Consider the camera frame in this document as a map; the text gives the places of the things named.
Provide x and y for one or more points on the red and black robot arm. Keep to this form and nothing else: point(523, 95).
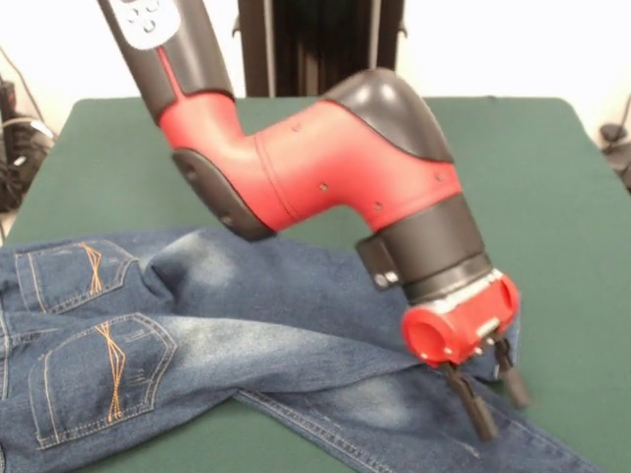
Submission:
point(320, 162)

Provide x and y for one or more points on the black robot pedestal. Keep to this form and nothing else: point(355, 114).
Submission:
point(305, 49)

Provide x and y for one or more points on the dark grey stand foot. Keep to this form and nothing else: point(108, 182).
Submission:
point(611, 133)

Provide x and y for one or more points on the blue denim jeans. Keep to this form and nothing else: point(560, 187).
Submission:
point(197, 345)

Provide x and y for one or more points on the dark green table cloth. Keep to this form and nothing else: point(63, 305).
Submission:
point(542, 197)

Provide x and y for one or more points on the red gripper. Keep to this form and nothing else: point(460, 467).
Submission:
point(463, 325)

